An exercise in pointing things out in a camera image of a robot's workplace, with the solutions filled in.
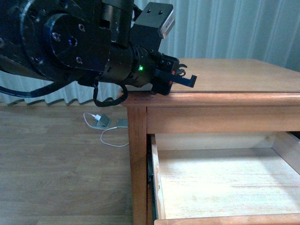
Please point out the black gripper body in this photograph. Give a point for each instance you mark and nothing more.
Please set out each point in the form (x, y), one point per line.
(137, 67)

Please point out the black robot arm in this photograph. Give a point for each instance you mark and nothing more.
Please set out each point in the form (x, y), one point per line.
(89, 41)

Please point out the white wall plug adapter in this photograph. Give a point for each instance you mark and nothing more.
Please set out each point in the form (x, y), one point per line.
(96, 117)

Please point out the wooden drawer cabinet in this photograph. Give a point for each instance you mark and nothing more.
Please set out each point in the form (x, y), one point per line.
(230, 96)

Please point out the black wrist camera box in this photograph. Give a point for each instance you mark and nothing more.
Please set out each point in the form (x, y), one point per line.
(153, 24)

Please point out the black hooked gripper finger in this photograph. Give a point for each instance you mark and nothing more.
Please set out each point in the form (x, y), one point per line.
(169, 77)

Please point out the light grey curtain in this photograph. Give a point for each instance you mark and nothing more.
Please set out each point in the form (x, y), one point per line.
(267, 30)

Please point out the wooden drawer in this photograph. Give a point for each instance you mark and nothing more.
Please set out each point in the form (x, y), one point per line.
(226, 179)

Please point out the open metal floor socket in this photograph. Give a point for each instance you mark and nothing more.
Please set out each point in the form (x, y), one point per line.
(104, 122)

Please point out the closed metal floor socket plate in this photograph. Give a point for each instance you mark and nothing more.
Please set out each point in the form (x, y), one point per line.
(122, 123)

